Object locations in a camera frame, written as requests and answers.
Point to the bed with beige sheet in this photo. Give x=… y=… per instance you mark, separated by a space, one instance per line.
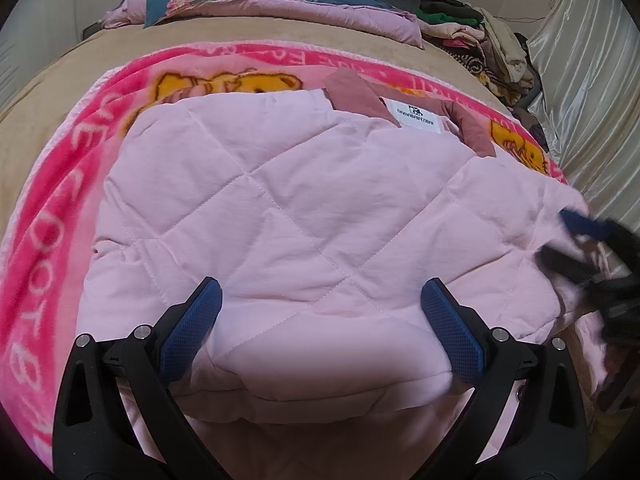
x=100 y=45

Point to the white wardrobe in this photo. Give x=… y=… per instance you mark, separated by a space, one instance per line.
x=30 y=35

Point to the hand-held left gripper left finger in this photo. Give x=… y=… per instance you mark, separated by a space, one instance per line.
x=192 y=330

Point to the shiny cream curtain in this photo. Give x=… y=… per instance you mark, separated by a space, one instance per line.
x=590 y=85

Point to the pile of assorted clothes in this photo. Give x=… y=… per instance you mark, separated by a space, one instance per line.
x=475 y=35

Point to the pink printed blanket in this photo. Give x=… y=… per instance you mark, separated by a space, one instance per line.
x=55 y=210

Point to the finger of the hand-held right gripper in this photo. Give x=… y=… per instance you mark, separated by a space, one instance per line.
x=582 y=224
x=565 y=262

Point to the pink quilted jacket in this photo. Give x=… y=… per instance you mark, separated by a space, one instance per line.
x=275 y=210

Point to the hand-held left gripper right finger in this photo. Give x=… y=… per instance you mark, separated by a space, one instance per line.
x=450 y=335

